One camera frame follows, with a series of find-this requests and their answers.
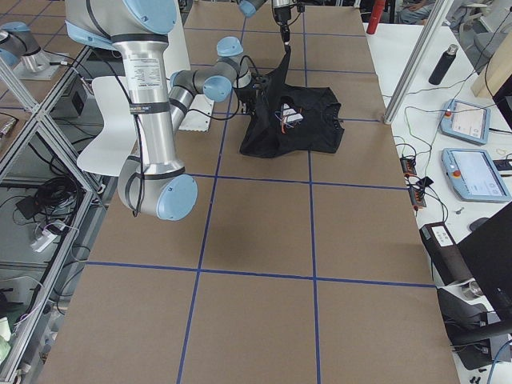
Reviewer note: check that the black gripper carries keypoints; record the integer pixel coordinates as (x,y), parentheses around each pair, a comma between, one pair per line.
(245,95)
(281,13)

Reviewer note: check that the black t-shirt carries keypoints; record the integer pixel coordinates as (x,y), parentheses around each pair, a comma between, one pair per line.
(295,118)

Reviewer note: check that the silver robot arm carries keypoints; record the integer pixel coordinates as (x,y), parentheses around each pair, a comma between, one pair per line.
(250,7)
(154,180)

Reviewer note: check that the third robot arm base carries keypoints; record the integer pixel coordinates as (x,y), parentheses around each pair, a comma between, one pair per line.
(23,54)

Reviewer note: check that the red water bottle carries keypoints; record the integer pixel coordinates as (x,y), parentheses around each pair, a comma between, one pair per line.
(375,16)

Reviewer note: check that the white plastic chair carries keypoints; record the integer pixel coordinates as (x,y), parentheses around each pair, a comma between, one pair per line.
(106,154)

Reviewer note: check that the black water bottle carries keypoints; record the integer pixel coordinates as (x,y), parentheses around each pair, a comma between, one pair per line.
(444,63)

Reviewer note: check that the upper blue teach pendant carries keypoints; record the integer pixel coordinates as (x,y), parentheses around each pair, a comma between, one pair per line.
(466,121)

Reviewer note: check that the blue teach pendant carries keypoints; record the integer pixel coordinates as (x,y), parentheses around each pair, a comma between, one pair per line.
(474,176)
(466,121)

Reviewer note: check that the lower blue teach pendant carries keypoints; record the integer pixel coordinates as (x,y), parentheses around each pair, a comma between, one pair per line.
(474,176)

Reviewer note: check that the black computer mouse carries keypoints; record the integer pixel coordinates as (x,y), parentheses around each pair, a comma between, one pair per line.
(477,223)

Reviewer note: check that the black monitor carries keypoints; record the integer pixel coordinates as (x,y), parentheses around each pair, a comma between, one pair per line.
(487,254)

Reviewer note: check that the aluminium frame post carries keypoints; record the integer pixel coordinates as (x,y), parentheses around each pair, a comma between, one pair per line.
(435,20)

